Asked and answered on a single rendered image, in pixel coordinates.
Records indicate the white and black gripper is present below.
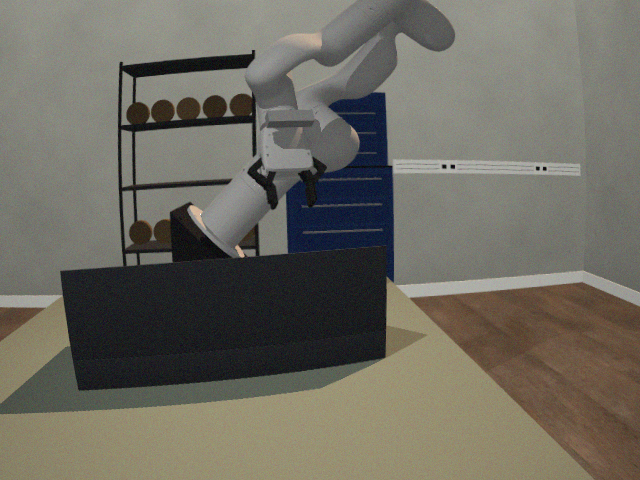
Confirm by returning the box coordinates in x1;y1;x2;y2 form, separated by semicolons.
247;127;327;210

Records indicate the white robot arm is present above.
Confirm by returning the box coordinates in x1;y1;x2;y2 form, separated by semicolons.
187;0;455;258

